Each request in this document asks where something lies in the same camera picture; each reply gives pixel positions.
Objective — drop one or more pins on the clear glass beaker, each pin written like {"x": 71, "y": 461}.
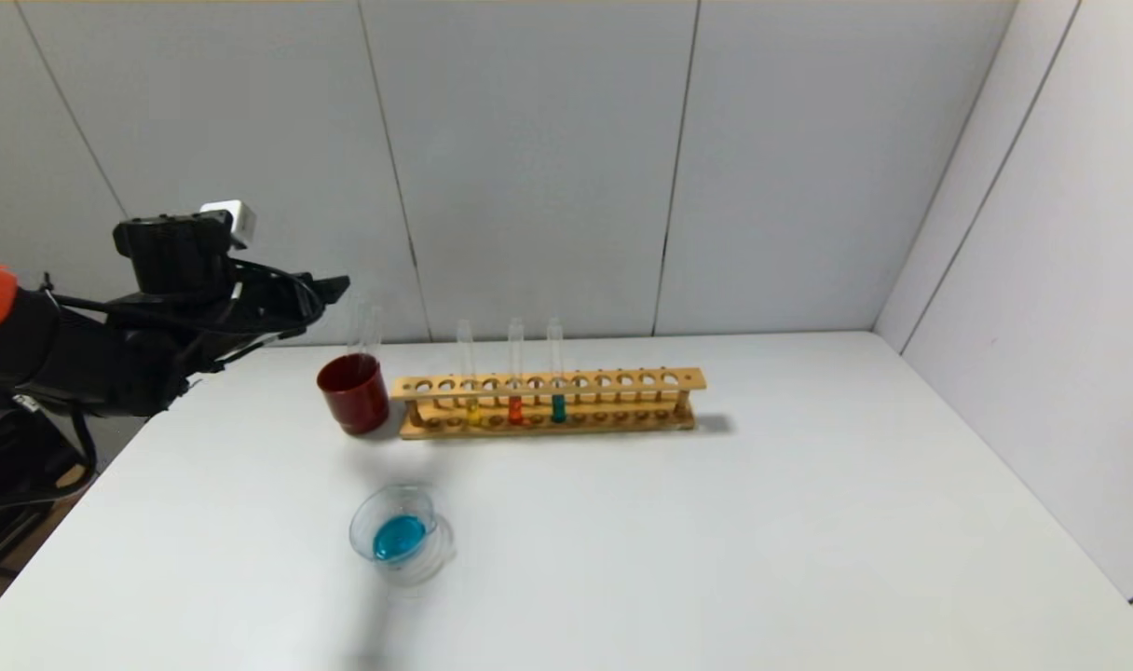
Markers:
{"x": 399, "y": 539}

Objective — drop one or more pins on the black chair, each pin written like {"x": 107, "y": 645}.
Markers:
{"x": 17, "y": 531}

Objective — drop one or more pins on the yellow pigment test tube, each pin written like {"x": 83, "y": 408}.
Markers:
{"x": 473, "y": 412}

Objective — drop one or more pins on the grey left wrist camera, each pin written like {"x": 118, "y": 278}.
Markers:
{"x": 233, "y": 222}

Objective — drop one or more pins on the green pigment test tube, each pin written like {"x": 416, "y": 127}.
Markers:
{"x": 557, "y": 408}

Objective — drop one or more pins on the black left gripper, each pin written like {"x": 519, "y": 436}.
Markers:
{"x": 298, "y": 300}

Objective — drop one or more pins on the black and orange left arm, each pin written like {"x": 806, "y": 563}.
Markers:
{"x": 63, "y": 354}

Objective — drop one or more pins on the red pigment test tube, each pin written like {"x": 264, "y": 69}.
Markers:
{"x": 515, "y": 410}

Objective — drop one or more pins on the dark red plastic cup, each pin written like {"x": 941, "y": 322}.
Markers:
{"x": 354, "y": 401}

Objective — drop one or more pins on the wooden test tube rack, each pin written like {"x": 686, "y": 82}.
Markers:
{"x": 548, "y": 384}

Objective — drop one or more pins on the empty glass test tube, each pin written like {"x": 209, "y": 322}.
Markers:
{"x": 365, "y": 335}
{"x": 376, "y": 335}

